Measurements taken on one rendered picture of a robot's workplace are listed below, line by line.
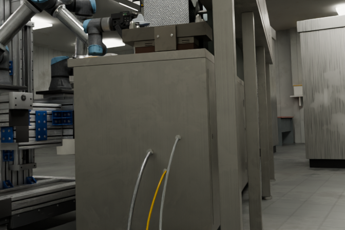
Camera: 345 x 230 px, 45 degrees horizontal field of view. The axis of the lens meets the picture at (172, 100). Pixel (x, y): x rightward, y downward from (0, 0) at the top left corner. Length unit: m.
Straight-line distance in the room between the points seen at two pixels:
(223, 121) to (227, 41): 0.24
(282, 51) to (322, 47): 6.07
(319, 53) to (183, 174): 3.73
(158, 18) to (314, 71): 3.38
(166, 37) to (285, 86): 9.43
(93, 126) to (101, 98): 0.13
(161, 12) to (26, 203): 1.23
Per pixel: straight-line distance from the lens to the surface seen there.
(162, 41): 1.90
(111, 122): 1.91
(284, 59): 11.31
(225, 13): 1.29
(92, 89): 1.96
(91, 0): 2.80
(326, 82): 5.26
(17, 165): 2.69
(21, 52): 2.73
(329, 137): 5.25
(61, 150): 9.12
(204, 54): 1.81
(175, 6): 2.15
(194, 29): 1.90
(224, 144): 1.26
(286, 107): 11.20
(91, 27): 2.26
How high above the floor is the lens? 0.58
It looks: 3 degrees up
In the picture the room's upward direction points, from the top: 2 degrees counter-clockwise
